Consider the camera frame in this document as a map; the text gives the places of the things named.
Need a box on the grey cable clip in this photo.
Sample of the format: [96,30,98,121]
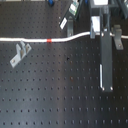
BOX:
[112,25,124,50]
[67,17,73,37]
[10,41,32,68]

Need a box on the green-labelled gripper camera module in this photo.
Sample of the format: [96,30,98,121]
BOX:
[59,0,83,29]

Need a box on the left blue clamp knob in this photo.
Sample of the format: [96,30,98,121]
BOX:
[48,0,54,6]

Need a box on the white cable with red mark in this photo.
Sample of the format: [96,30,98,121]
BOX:
[0,30,128,44]

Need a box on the middle grey cable clip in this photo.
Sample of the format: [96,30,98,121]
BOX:
[67,17,73,37]

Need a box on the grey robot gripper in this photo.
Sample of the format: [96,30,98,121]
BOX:
[88,0,128,38]

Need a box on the left grey cable clip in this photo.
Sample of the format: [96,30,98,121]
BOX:
[10,41,32,68]

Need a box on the right grey cable clip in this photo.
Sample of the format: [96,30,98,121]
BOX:
[112,25,124,50]

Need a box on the long dark gripper finger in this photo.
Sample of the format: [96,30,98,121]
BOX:
[100,9,113,92]

